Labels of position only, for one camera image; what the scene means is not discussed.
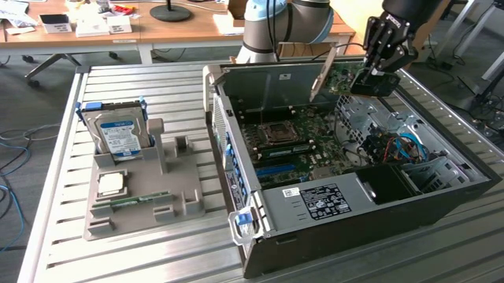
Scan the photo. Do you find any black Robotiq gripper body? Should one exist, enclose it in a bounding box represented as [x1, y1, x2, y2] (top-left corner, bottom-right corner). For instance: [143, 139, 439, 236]
[382, 0, 445, 41]

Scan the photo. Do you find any green graphics card black shroud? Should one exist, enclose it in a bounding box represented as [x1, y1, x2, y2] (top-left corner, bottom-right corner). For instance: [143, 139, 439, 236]
[309, 41, 401, 103]

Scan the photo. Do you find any silver disk bay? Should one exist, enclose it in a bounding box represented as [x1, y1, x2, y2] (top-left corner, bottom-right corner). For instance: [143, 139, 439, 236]
[334, 94, 394, 142]
[401, 156, 473, 194]

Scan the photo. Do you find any white paper booklet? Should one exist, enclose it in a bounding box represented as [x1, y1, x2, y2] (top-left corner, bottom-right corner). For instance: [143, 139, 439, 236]
[211, 13, 246, 35]

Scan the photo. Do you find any metal CPU socket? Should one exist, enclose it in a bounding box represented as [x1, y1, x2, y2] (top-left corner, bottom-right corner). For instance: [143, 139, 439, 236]
[258, 120, 302, 147]

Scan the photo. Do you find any green motherboard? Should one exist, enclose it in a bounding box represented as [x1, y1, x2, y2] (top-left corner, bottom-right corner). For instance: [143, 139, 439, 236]
[239, 107, 368, 189]

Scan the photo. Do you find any installed RAM stick with label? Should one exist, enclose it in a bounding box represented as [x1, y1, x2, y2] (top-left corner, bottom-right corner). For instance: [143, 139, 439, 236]
[259, 144, 316, 159]

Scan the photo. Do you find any blue expansion slot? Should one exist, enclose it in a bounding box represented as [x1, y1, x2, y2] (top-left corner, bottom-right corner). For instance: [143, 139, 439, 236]
[255, 163, 296, 177]

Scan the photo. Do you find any wooden office desk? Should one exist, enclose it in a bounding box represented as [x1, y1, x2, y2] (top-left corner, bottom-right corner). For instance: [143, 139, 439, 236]
[136, 0, 357, 64]
[0, 0, 143, 88]

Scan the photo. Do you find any black round lamp base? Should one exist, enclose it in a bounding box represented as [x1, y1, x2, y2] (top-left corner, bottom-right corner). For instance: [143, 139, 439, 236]
[148, 0, 194, 22]

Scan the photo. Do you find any black open PC case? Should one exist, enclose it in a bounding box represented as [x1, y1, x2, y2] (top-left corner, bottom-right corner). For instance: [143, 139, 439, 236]
[202, 52, 503, 279]

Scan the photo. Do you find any grey power supply housing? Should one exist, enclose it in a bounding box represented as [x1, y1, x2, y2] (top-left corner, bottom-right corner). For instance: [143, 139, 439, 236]
[262, 172, 374, 231]

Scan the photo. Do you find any white cardboard box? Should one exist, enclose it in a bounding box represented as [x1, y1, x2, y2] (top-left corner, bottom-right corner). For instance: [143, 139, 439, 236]
[107, 15, 134, 35]
[74, 17, 110, 38]

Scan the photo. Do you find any hard disk in blue caddy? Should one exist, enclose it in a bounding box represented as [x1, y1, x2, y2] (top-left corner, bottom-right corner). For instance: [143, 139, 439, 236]
[74, 98, 152, 162]

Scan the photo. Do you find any grey plastic parts rack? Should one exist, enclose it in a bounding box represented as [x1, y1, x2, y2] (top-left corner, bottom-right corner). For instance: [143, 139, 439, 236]
[82, 117, 209, 241]

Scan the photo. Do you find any white box black inside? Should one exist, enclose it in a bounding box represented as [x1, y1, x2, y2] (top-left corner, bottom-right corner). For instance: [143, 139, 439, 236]
[39, 14, 74, 34]

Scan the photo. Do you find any green loose RAM stick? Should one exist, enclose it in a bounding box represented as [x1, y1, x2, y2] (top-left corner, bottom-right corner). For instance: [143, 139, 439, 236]
[94, 191, 170, 207]

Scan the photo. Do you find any silver CPU chip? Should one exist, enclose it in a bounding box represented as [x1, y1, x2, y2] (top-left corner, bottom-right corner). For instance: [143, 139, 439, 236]
[98, 174, 126, 195]

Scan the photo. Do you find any white paper slip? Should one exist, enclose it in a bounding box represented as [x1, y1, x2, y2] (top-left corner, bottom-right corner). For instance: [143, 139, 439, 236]
[5, 26, 38, 35]

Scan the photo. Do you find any clear plastic bag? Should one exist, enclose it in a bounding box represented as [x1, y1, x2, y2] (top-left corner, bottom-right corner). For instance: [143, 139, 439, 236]
[0, 1, 40, 27]

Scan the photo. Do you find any black cable behind case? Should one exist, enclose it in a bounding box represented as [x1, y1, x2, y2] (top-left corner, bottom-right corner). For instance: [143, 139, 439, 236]
[337, 42, 370, 60]

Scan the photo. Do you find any white desk frame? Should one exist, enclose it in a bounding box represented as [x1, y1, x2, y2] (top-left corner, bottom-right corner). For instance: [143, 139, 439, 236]
[440, 0, 504, 81]

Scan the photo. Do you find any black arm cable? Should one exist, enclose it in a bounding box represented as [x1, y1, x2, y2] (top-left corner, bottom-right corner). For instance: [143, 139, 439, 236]
[266, 0, 279, 55]

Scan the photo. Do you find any blue data wire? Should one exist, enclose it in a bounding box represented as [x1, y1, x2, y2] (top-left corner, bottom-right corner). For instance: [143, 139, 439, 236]
[396, 133, 431, 162]

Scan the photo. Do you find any grey floor cable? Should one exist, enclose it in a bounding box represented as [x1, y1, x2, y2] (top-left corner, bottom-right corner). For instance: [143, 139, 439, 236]
[0, 122, 63, 142]

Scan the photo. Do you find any blue floor cable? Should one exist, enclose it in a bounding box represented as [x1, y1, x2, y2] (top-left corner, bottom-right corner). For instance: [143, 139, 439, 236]
[0, 141, 31, 254]

